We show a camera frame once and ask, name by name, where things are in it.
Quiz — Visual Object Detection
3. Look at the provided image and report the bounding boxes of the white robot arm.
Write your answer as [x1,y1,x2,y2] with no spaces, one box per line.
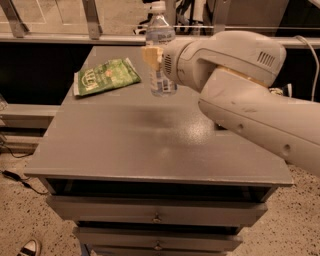
[142,31,320,176]

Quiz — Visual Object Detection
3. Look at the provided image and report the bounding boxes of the clear plastic water bottle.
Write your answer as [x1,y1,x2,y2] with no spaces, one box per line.
[146,1,177,97]

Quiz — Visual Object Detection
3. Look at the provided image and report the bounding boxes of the blue chip bag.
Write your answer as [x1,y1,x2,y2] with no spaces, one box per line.
[269,83,293,97]

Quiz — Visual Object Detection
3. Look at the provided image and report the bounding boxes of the grey drawer cabinet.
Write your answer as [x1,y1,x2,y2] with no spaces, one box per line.
[24,45,294,256]

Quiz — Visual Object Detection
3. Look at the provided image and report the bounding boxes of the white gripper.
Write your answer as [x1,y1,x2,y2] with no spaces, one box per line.
[141,39,200,90]

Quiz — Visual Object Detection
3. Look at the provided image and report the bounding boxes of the lower grey drawer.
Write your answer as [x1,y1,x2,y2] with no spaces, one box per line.
[73,227,242,251]

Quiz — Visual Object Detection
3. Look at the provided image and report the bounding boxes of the upper grey drawer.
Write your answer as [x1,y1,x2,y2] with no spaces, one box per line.
[47,196,267,227]

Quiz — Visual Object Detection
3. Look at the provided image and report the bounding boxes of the black and white shoe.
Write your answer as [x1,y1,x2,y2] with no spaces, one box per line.
[16,238,41,256]

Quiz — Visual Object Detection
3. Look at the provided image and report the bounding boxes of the grey drawer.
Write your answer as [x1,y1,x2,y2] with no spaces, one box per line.
[73,227,242,251]
[47,196,267,227]

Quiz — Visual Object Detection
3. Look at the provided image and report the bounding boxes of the black office chair base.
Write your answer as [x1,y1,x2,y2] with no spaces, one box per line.
[133,0,205,35]

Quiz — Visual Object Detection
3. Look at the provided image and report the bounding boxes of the metal railing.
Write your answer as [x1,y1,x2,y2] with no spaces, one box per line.
[0,0,319,48]

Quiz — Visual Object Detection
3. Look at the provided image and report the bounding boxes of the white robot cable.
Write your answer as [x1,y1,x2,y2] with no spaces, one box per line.
[293,34,320,102]

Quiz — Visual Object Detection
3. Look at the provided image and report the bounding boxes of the green chip bag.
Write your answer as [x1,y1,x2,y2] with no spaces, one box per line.
[73,58,141,97]

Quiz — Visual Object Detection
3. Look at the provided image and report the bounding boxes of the black floor cable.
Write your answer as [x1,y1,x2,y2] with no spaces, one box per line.
[0,143,50,196]

